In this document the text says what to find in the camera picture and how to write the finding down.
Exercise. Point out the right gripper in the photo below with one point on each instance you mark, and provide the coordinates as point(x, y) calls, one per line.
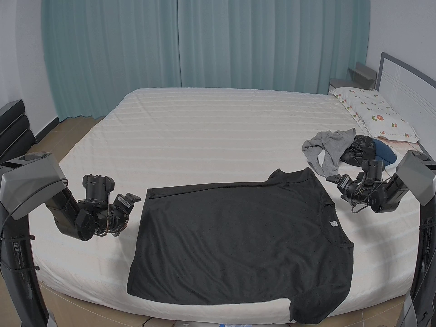
point(345, 189)

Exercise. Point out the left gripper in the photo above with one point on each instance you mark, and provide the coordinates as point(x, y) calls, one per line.
point(114, 218)

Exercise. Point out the black T-shirt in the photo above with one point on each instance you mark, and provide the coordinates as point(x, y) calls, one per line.
point(238, 244)

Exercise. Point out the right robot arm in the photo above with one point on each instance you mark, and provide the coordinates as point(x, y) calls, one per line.
point(419, 179)

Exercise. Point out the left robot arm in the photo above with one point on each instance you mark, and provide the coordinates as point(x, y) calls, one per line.
point(30, 179)

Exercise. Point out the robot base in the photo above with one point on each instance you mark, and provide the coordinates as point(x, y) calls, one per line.
point(414, 312)

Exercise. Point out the bed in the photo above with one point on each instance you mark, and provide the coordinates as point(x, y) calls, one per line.
point(204, 131)

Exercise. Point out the grey garment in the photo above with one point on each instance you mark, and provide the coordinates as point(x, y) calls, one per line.
point(332, 148)

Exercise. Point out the shiny black garment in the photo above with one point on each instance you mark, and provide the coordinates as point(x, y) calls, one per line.
point(361, 148)

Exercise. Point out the blue and white garment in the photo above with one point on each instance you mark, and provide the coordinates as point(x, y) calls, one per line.
point(385, 152)

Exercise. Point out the white printed pillow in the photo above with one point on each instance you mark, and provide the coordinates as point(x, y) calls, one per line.
point(374, 114)

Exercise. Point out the grey bedside table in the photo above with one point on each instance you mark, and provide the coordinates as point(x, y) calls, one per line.
point(362, 73)

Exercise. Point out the black chest of drawers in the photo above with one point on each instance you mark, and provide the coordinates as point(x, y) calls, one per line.
point(13, 131)

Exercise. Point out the blue-green curtain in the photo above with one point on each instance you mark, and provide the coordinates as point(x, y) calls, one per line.
point(272, 32)
point(112, 46)

